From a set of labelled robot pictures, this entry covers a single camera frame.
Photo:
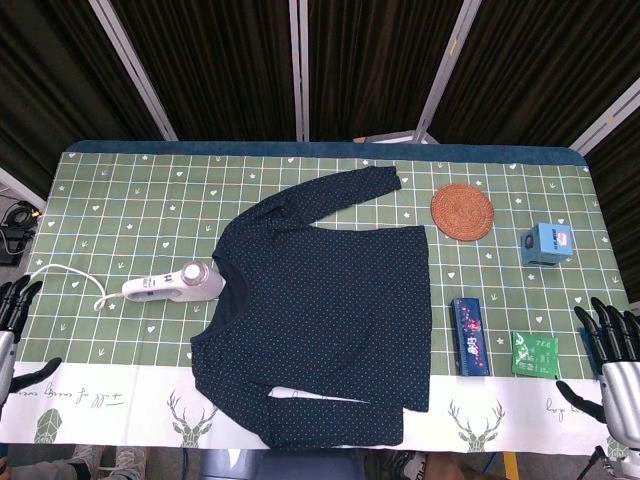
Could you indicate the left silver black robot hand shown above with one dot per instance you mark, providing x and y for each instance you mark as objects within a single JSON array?
[{"x": 9, "y": 350}]

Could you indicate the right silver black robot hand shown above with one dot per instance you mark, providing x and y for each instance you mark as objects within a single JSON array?
[{"x": 622, "y": 390}]

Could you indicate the white handheld garment steamer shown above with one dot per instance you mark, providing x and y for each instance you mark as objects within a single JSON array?
[{"x": 172, "y": 288}]

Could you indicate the blue plastic packet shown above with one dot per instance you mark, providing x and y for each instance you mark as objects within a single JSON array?
[{"x": 589, "y": 350}]

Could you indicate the green square packet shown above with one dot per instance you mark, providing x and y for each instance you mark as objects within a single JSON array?
[{"x": 535, "y": 355}]

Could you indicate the black power adapter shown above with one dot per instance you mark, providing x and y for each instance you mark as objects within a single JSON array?
[{"x": 12, "y": 245}]

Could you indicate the grey patterned shoe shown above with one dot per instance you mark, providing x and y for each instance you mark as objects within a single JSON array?
[
  {"x": 90, "y": 462},
  {"x": 127, "y": 462}
]

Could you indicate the long dark blue box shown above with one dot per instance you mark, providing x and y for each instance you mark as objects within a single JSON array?
[{"x": 471, "y": 337}]

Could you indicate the light blue cube box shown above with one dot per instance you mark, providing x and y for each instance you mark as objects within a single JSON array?
[{"x": 547, "y": 245}]

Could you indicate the dark brown pleated curtain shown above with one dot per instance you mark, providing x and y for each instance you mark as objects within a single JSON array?
[
  {"x": 540, "y": 65},
  {"x": 375, "y": 65},
  {"x": 50, "y": 75},
  {"x": 620, "y": 210},
  {"x": 220, "y": 65}
]

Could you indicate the green checked tablecloth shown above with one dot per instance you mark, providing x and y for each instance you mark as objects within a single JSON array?
[{"x": 125, "y": 210}]

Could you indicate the black white shoe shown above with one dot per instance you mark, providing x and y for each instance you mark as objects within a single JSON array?
[{"x": 417, "y": 467}]

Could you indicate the round orange woven coaster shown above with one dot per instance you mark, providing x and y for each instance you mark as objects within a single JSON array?
[{"x": 462, "y": 212}]

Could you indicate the navy dotted long-sleeve shirt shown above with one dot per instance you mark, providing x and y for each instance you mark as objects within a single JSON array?
[{"x": 325, "y": 300}]

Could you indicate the teal table cover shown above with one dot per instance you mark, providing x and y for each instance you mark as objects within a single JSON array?
[{"x": 250, "y": 147}]

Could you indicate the dark blue chair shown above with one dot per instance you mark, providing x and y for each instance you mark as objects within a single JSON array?
[{"x": 310, "y": 465}]

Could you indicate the white partition base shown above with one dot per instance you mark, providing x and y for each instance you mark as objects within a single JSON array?
[{"x": 385, "y": 137}]

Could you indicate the white partition post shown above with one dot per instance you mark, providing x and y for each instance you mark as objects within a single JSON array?
[
  {"x": 300, "y": 70},
  {"x": 20, "y": 187},
  {"x": 607, "y": 120},
  {"x": 445, "y": 70},
  {"x": 135, "y": 75}
]

